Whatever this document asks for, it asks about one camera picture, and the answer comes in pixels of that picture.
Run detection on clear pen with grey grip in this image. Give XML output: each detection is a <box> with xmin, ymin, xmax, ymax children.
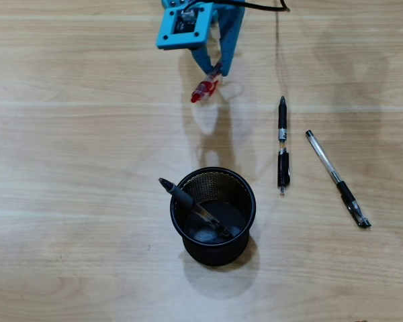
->
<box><xmin>158</xmin><ymin>177</ymin><xmax>235</xmax><ymax>239</ymax></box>

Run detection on red retractable pen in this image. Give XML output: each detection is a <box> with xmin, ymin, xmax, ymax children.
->
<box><xmin>190</xmin><ymin>58</ymin><xmax>222</xmax><ymax>104</ymax></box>

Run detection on clear capped black gel pen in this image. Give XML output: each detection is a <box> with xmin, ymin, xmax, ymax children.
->
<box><xmin>305</xmin><ymin>129</ymin><xmax>372</xmax><ymax>229</ymax></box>

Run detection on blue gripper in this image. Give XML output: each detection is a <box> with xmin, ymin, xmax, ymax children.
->
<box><xmin>160</xmin><ymin>0</ymin><xmax>247</xmax><ymax>78</ymax></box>

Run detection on wrist camera on blue mount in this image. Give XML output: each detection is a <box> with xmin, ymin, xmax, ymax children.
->
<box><xmin>155</xmin><ymin>3</ymin><xmax>213</xmax><ymax>50</ymax></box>

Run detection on black retractable pen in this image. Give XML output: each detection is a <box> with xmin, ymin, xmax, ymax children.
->
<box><xmin>277</xmin><ymin>95</ymin><xmax>292</xmax><ymax>197</ymax></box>

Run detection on black mesh pen holder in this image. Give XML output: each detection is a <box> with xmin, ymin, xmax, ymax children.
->
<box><xmin>169</xmin><ymin>166</ymin><xmax>257</xmax><ymax>267</ymax></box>

